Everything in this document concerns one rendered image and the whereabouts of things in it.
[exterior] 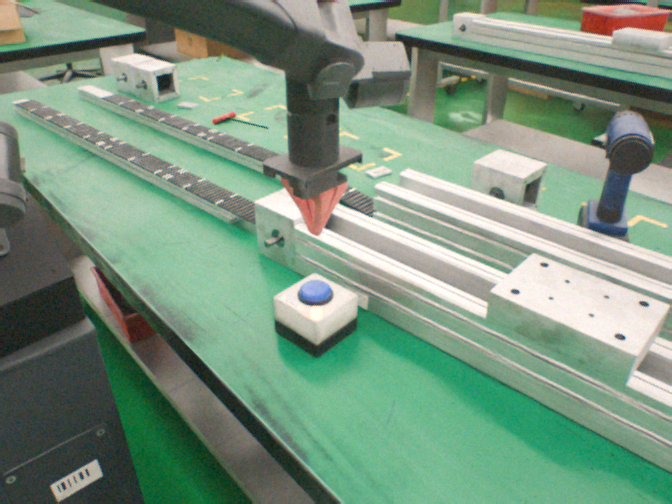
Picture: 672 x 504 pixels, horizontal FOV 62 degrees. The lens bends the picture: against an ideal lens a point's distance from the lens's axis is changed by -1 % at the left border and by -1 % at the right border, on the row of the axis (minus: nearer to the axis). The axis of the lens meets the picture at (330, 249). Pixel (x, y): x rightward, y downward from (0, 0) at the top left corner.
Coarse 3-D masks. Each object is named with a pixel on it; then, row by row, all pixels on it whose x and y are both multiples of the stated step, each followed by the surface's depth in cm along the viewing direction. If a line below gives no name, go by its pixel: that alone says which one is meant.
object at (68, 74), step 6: (66, 66) 466; (72, 66) 468; (60, 72) 466; (66, 72) 465; (72, 72) 466; (78, 72) 467; (84, 72) 467; (96, 72) 493; (42, 78) 461; (48, 78) 463; (54, 78) 464; (66, 78) 456; (72, 78) 465; (90, 78) 468
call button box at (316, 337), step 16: (288, 288) 75; (336, 288) 75; (288, 304) 72; (304, 304) 72; (320, 304) 71; (336, 304) 72; (352, 304) 73; (288, 320) 73; (304, 320) 70; (320, 320) 69; (336, 320) 72; (352, 320) 75; (288, 336) 74; (304, 336) 72; (320, 336) 70; (336, 336) 73; (320, 352) 72
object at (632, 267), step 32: (384, 192) 95; (416, 192) 100; (448, 192) 95; (416, 224) 93; (448, 224) 90; (480, 224) 85; (512, 224) 89; (544, 224) 85; (480, 256) 87; (512, 256) 83; (544, 256) 79; (576, 256) 77; (608, 256) 80; (640, 256) 77; (640, 288) 71
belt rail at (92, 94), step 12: (84, 96) 166; (96, 96) 161; (108, 108) 159; (120, 108) 154; (144, 120) 147; (168, 132) 141; (180, 132) 138; (204, 144) 132; (216, 144) 129; (228, 156) 127; (240, 156) 124; (252, 168) 123
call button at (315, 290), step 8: (312, 280) 74; (320, 280) 74; (304, 288) 72; (312, 288) 72; (320, 288) 72; (328, 288) 73; (304, 296) 72; (312, 296) 71; (320, 296) 71; (328, 296) 72
